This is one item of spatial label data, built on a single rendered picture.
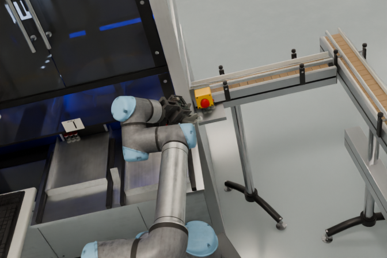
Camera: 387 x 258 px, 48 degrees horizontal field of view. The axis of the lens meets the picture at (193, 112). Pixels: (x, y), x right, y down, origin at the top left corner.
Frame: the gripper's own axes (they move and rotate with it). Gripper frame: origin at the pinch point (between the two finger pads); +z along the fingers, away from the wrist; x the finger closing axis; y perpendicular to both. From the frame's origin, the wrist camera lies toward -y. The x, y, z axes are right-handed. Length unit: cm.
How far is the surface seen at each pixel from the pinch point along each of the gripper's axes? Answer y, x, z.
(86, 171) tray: -57, 21, -1
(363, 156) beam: 14, -29, 93
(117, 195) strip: -46.5, 0.7, -2.0
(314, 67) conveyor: 29, 12, 74
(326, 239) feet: -37, -47, 115
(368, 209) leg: -7, -48, 113
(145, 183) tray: -37.6, -0.9, 6.2
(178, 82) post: -5.7, 27.7, 18.2
